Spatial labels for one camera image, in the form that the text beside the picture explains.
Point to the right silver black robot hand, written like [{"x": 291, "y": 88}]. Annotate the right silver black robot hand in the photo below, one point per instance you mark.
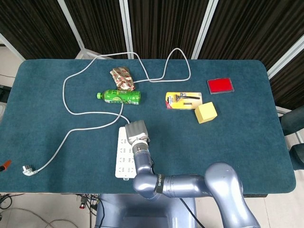
[{"x": 136, "y": 130}]

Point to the white power strip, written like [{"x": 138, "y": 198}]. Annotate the white power strip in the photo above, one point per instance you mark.
[{"x": 123, "y": 152}]

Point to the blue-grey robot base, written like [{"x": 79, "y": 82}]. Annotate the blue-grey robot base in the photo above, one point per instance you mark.
[{"x": 133, "y": 211}]

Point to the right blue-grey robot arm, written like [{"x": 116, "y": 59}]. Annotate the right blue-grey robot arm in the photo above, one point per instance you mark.
[{"x": 185, "y": 187}]

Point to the green drink bottle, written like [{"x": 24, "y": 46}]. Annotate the green drink bottle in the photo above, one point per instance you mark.
[{"x": 121, "y": 97}]

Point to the crumpled snack wrapper packet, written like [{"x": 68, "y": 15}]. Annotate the crumpled snack wrapper packet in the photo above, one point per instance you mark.
[{"x": 122, "y": 78}]

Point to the yellow razor blister pack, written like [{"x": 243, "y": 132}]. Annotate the yellow razor blister pack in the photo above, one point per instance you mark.
[{"x": 183, "y": 101}]

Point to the yellow cube block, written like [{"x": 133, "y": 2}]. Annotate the yellow cube block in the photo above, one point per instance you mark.
[{"x": 206, "y": 112}]

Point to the red emergency stop button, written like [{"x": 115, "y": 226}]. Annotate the red emergency stop button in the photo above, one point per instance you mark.
[{"x": 82, "y": 206}]

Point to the red ink pad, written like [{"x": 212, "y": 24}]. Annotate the red ink pad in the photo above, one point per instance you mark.
[{"x": 219, "y": 86}]

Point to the teal table mat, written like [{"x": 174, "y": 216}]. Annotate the teal table mat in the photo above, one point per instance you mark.
[{"x": 237, "y": 147}]

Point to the dark office chair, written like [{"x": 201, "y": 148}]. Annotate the dark office chair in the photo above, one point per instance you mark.
[{"x": 293, "y": 118}]

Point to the white partition frame post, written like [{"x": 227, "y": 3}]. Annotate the white partition frame post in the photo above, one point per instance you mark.
[
  {"x": 285, "y": 59},
  {"x": 9, "y": 46},
  {"x": 70, "y": 23},
  {"x": 126, "y": 23},
  {"x": 206, "y": 23}
]

